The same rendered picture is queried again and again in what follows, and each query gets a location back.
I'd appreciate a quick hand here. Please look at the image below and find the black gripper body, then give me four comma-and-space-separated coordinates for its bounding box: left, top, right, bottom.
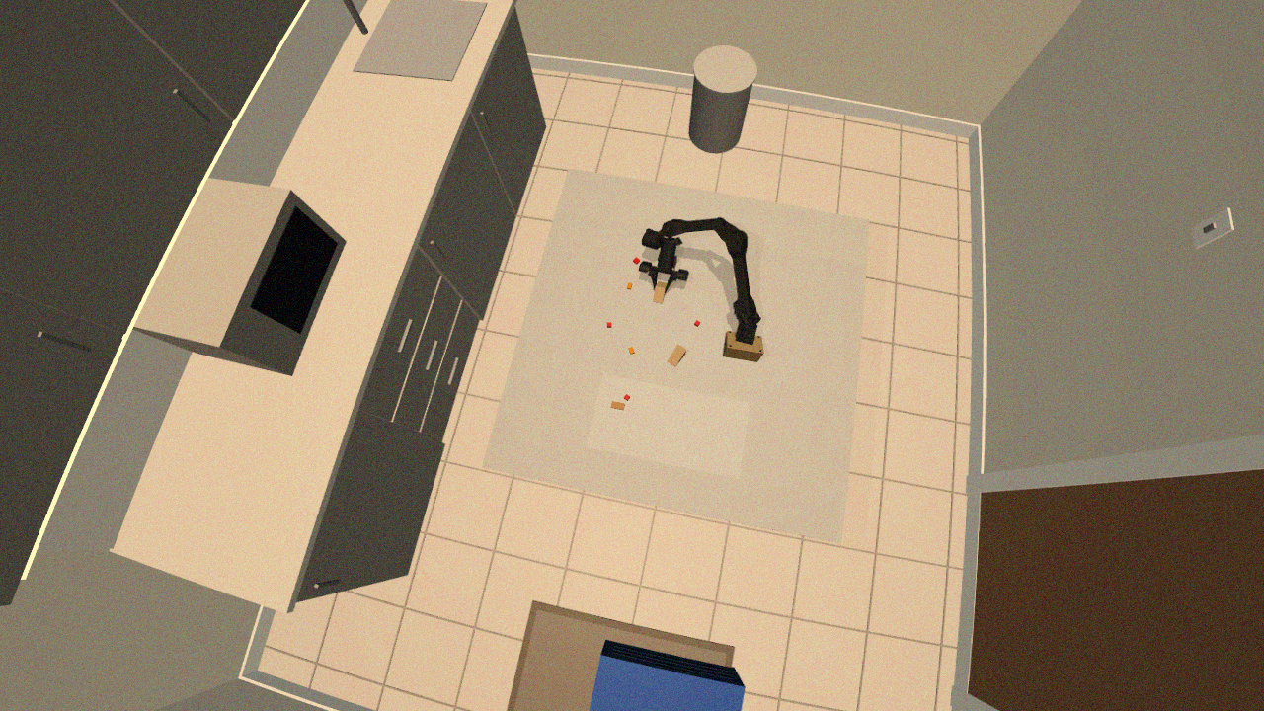
640, 253, 689, 280

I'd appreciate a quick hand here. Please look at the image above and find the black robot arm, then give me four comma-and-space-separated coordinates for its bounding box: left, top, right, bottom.
642, 218, 761, 345

